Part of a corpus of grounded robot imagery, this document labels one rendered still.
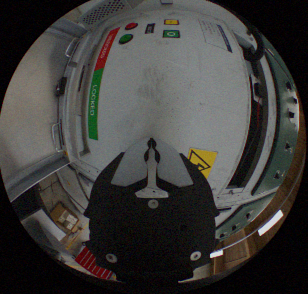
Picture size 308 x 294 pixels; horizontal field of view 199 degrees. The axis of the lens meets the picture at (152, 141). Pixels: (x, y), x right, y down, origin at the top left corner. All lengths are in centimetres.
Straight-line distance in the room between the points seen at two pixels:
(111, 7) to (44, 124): 40
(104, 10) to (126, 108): 30
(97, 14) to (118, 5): 6
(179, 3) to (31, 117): 65
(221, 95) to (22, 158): 54
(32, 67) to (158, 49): 41
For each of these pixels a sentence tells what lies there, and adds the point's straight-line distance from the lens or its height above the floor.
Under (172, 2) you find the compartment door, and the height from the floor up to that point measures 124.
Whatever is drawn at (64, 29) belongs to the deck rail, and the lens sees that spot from 54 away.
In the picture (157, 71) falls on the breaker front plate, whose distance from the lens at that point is 15.
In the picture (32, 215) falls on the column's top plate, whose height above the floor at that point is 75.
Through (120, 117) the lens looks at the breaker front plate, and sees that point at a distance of 16.
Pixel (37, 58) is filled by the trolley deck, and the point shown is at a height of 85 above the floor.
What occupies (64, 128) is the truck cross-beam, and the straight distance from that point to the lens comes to 35.
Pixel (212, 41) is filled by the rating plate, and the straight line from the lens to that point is 23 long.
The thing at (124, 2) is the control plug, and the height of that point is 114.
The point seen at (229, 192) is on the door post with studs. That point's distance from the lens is 37.
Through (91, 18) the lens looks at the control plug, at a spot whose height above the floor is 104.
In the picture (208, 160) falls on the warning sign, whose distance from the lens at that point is 16.
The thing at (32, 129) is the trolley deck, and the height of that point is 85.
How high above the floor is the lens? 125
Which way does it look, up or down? 11 degrees down
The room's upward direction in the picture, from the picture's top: 99 degrees clockwise
